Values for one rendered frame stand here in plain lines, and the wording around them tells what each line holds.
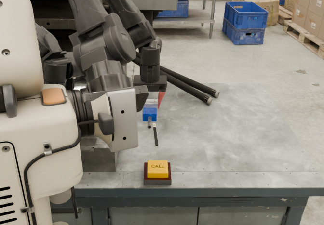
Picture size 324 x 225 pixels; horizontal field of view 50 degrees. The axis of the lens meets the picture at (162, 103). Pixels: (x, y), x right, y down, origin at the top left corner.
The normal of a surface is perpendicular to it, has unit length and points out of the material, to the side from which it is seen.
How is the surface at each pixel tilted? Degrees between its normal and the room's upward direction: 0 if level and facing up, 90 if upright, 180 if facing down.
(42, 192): 82
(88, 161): 90
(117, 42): 71
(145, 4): 90
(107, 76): 38
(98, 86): 52
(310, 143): 0
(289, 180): 0
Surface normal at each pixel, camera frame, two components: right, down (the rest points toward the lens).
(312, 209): 0.02, -0.88
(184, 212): 0.03, 0.48
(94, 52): -0.37, -0.25
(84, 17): -0.25, 0.10
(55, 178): 0.36, 0.33
